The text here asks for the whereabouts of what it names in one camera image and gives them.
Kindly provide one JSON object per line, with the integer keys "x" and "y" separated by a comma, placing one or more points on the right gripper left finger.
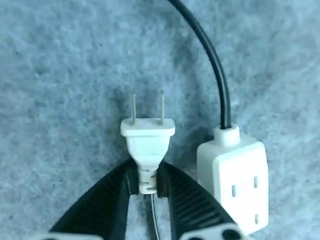
{"x": 105, "y": 197}

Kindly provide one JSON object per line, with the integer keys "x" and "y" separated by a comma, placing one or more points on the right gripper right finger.
{"x": 190, "y": 200}

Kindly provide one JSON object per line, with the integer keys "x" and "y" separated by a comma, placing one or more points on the white two-prong plug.
{"x": 146, "y": 142}

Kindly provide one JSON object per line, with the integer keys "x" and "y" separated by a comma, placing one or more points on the white outlet socket block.
{"x": 237, "y": 172}

